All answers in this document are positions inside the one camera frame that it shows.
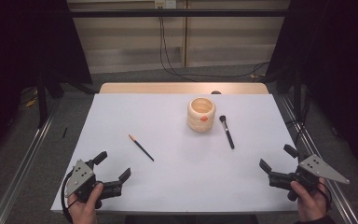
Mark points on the white table mat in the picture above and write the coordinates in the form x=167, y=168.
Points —
x=167, y=180

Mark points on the black curtain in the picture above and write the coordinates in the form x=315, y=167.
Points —
x=18, y=46
x=338, y=62

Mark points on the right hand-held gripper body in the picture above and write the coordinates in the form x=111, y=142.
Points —
x=317, y=168

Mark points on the person's left hand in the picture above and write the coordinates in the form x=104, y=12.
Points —
x=84, y=210

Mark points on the black stand post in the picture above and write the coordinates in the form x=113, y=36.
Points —
x=42, y=102

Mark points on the person's right hand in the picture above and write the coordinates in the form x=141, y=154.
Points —
x=310, y=202

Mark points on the black horizontal bar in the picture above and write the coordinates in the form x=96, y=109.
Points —
x=121, y=13

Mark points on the small black floor item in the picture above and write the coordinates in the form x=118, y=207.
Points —
x=64, y=132

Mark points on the small yellow floor item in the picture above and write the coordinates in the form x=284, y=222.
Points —
x=31, y=102

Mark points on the thin black orange-tipped brush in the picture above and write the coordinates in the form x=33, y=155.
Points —
x=141, y=148

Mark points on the cream ringed brush holder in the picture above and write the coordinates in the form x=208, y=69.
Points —
x=199, y=124

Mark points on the white wall socket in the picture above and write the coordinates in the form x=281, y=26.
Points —
x=165, y=3

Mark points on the metal floor rail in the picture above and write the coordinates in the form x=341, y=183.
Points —
x=307, y=137
x=21, y=165

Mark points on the black makeup brush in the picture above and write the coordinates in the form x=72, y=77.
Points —
x=228, y=135

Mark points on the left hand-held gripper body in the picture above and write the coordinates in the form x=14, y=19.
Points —
x=79, y=175

